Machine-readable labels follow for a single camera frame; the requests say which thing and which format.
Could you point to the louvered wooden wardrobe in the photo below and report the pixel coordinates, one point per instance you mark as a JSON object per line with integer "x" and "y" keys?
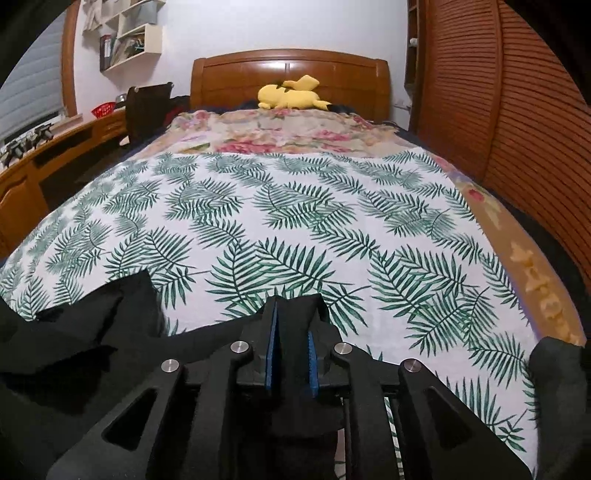
{"x": 493, "y": 99}

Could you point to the red basket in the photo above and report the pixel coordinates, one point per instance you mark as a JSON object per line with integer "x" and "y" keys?
{"x": 103, "y": 109}

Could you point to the dark wooden chair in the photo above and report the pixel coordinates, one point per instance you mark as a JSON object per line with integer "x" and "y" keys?
{"x": 145, "y": 110}

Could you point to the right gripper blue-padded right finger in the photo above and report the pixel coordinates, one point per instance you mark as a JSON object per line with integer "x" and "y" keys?
{"x": 402, "y": 422}

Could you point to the white wall shelf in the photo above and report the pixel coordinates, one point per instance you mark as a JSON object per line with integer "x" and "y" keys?
{"x": 125, "y": 30}

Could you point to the wooden headboard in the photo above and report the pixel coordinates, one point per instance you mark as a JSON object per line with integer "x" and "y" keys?
{"x": 229, "y": 80}

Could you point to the dark grey folded garment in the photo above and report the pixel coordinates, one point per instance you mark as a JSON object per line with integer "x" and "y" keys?
{"x": 561, "y": 376}

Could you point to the yellow plush toy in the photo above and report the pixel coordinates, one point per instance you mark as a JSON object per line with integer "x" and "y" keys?
{"x": 292, "y": 94}

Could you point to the grey window blind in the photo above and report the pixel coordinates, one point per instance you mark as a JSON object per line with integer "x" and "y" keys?
{"x": 33, "y": 89}

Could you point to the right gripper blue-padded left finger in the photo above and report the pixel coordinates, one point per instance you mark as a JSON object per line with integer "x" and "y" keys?
{"x": 174, "y": 425}

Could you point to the long wooden desk cabinet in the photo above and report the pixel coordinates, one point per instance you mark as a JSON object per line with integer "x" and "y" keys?
{"x": 23, "y": 204}

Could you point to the floral quilt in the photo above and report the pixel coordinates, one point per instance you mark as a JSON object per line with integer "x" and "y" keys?
{"x": 544, "y": 275}

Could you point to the black double-breasted coat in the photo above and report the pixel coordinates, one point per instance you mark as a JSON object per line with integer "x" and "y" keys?
{"x": 68, "y": 367}

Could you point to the green fern print bedsheet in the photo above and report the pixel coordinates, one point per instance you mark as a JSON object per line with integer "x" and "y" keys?
{"x": 390, "y": 243}

